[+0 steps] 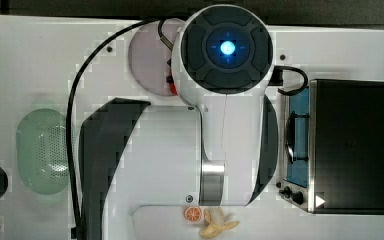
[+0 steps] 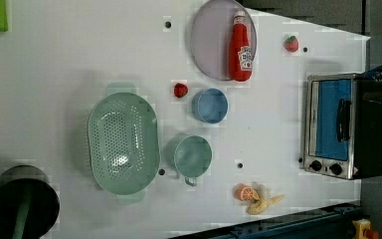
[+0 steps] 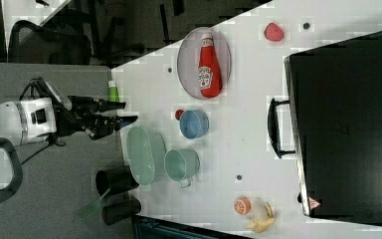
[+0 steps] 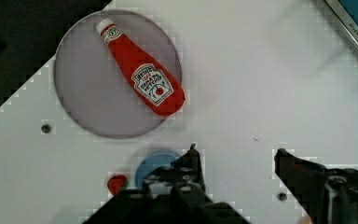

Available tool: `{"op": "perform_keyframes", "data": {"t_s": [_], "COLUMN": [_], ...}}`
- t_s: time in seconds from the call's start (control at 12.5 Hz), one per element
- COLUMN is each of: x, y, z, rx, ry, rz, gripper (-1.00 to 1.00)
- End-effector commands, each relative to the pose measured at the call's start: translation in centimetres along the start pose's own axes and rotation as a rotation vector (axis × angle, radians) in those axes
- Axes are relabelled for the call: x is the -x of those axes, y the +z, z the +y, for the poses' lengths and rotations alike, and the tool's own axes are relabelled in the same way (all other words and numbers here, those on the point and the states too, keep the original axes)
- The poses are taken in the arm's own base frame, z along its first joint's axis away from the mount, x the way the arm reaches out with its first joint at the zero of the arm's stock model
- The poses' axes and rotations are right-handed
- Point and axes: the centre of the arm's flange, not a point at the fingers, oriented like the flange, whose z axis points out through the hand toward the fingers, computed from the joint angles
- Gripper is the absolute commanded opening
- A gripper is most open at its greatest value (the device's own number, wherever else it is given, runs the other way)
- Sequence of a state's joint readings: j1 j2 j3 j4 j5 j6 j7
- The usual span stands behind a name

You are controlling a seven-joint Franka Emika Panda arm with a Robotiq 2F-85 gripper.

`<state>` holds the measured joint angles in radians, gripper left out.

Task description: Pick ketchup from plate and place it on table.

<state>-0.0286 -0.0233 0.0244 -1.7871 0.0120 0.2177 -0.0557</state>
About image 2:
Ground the blue metal frame rail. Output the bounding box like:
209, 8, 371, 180
170, 203, 364, 239

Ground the red strawberry toy centre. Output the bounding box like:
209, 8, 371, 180
174, 83, 188, 99

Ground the red strawberry toy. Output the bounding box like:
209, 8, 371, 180
285, 36, 299, 53
174, 83, 188, 99

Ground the yellow red emergency button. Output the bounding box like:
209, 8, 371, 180
352, 219, 380, 239

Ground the peeled banana toy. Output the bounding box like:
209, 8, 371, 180
247, 184, 285, 215

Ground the blue bowl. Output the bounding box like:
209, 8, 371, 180
192, 89, 229, 123

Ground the toaster oven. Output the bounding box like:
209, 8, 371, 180
303, 74, 382, 180

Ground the green mug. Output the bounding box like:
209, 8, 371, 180
166, 134, 213, 187

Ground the red ketchup bottle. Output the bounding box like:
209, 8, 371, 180
228, 11, 253, 82

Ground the green spatula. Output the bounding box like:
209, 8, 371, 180
12, 186, 32, 239

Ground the orange half toy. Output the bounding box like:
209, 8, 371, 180
235, 184, 254, 201

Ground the red strawberry toy right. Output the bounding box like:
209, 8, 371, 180
285, 36, 299, 53

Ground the lavender round plate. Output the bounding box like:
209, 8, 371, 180
190, 0, 257, 81

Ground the black round bin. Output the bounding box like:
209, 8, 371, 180
0, 165, 60, 239

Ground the green perforated colander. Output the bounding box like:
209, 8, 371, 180
87, 83, 160, 205

